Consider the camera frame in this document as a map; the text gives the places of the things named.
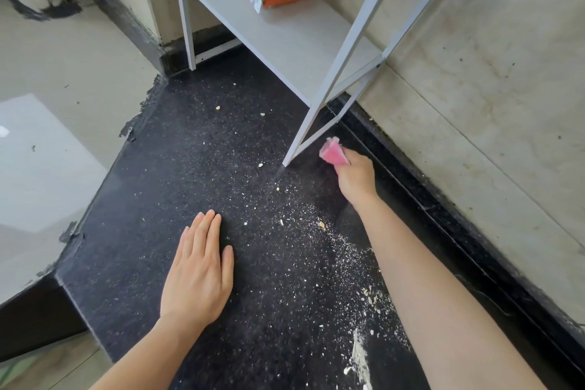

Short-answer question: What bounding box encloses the white metal shelf rack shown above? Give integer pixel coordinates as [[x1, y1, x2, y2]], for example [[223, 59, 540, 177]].
[[169, 0, 472, 168]]

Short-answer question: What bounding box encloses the person's right forearm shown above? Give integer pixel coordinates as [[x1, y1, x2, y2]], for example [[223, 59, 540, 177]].
[[356, 193, 547, 390]]

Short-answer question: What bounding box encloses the black speckled countertop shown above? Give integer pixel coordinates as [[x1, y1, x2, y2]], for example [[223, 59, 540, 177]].
[[54, 44, 585, 390]]

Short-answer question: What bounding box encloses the person's left hand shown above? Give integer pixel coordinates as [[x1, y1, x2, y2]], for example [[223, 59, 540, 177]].
[[159, 209, 235, 330]]

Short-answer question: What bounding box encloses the person's left forearm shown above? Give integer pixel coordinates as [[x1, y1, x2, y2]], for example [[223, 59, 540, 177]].
[[91, 316, 204, 390]]

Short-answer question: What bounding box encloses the pink cloth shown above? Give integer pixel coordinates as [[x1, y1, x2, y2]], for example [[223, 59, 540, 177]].
[[319, 136, 351, 172]]

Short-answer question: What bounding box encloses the person's right hand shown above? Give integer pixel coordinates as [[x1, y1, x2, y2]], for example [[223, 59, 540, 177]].
[[335, 147, 380, 211]]

